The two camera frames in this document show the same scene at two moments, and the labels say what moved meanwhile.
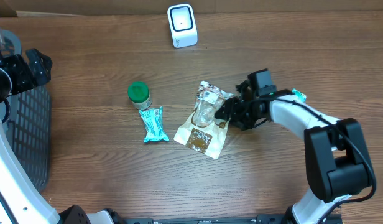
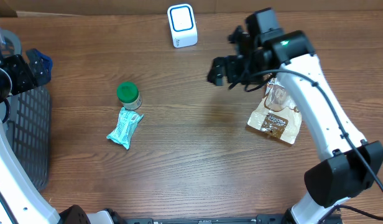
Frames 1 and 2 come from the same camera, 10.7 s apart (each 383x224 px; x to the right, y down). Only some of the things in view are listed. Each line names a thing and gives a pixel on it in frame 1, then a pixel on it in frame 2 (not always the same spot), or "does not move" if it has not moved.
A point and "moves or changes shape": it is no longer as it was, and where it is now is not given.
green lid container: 139,94 -> 129,94
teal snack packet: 153,121 -> 122,132
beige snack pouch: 202,131 moves or changes shape
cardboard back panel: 121,6 does not move
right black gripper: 231,115 -> 230,64
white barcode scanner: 183,25 does not move
